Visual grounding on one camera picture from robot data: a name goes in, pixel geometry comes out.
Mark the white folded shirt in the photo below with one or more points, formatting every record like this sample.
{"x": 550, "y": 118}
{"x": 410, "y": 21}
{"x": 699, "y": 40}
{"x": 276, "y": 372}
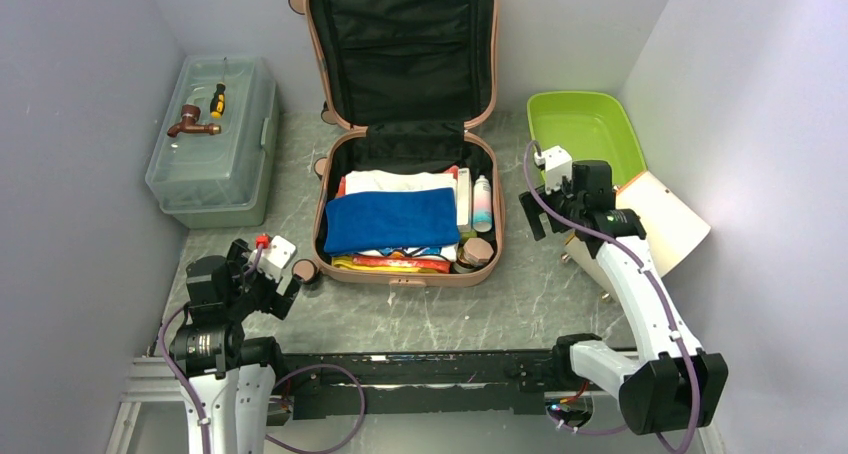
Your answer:
{"x": 382, "y": 181}

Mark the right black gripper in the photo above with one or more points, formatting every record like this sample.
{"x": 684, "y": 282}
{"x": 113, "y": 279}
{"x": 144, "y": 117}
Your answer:
{"x": 533, "y": 211}

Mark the pink hexagonal lid jar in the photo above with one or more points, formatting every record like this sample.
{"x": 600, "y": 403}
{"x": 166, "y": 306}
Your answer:
{"x": 474, "y": 254}

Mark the brown brass faucet valve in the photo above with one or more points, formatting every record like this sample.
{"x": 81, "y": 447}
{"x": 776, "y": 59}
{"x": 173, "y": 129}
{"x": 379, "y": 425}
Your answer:
{"x": 189, "y": 124}

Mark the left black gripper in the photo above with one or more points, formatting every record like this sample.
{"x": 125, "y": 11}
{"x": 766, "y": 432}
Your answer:
{"x": 274, "y": 302}

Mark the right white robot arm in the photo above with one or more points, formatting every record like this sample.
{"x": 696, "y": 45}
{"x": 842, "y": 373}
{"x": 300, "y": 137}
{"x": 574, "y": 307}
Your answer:
{"x": 627, "y": 239}

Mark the green plastic tray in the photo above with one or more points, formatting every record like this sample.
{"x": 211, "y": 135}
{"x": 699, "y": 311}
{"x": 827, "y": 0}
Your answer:
{"x": 590, "y": 126}

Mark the aluminium frame profile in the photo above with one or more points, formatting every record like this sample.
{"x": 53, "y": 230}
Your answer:
{"x": 149, "y": 380}

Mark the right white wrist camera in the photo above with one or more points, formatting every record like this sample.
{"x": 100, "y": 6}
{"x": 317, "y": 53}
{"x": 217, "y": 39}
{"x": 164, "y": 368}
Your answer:
{"x": 555, "y": 164}

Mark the cream appliance with orange rim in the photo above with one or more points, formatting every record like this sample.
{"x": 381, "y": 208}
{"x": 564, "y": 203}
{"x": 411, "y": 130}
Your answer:
{"x": 673, "y": 229}

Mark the red printed package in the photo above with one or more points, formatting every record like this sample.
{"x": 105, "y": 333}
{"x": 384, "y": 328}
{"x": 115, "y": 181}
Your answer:
{"x": 403, "y": 264}

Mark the white cosmetic box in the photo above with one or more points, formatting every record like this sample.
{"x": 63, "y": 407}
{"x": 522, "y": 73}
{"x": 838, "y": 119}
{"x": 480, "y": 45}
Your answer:
{"x": 464, "y": 200}

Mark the translucent plastic toolbox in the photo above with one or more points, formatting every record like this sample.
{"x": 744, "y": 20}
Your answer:
{"x": 218, "y": 181}

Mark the pink hard-shell suitcase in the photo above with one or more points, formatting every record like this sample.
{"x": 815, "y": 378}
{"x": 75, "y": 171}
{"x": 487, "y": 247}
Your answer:
{"x": 408, "y": 81}

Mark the yellow folded cloth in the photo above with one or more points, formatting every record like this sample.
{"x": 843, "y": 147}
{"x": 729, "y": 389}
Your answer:
{"x": 345, "y": 262}

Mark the pink blue spray bottle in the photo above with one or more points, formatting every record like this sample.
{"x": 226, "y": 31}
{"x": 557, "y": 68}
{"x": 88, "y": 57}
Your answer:
{"x": 482, "y": 219}

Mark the yellow black screwdriver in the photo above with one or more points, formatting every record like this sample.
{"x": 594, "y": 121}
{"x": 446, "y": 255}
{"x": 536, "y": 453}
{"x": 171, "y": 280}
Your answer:
{"x": 217, "y": 104}

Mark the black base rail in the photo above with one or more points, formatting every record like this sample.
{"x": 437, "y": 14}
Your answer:
{"x": 521, "y": 382}

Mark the blue folded towel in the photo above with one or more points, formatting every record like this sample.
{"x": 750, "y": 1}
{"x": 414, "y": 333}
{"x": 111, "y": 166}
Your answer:
{"x": 376, "y": 220}

